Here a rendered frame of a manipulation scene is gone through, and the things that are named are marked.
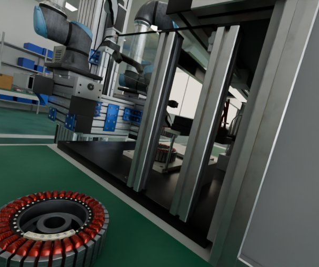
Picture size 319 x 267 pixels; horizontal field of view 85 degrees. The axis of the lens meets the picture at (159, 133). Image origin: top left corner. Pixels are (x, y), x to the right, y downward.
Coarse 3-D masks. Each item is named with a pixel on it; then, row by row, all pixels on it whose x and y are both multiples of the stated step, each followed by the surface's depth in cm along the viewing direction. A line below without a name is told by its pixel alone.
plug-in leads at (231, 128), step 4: (236, 116) 63; (232, 120) 65; (240, 120) 62; (232, 124) 63; (228, 128) 63; (232, 128) 67; (236, 128) 62; (228, 132) 63; (232, 132) 67; (236, 132) 62
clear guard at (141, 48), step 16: (144, 32) 34; (160, 32) 32; (192, 32) 29; (208, 32) 28; (112, 48) 45; (128, 48) 45; (144, 48) 43; (192, 48) 36; (112, 64) 50; (128, 64) 52; (144, 64) 54; (144, 80) 61
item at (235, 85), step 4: (240, 72) 41; (244, 72) 40; (248, 72) 40; (244, 76) 40; (248, 76) 40; (252, 76) 42; (232, 80) 42; (236, 80) 41; (240, 80) 41; (244, 80) 40; (248, 80) 40; (252, 80) 43; (232, 84) 43; (236, 84) 42; (240, 84) 41; (244, 84) 40; (248, 84) 41; (236, 88) 46; (240, 88) 45; (244, 88) 44; (248, 88) 43
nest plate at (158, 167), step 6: (126, 150) 53; (132, 150) 55; (132, 156) 50; (156, 162) 48; (162, 162) 50; (174, 162) 53; (180, 162) 55; (156, 168) 45; (162, 168) 44; (168, 168) 46; (174, 168) 49; (180, 168) 52
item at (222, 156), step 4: (220, 156) 63; (224, 156) 62; (228, 156) 62; (220, 160) 63; (224, 160) 62; (228, 160) 61; (220, 164) 63; (224, 164) 62; (220, 168) 63; (224, 168) 62
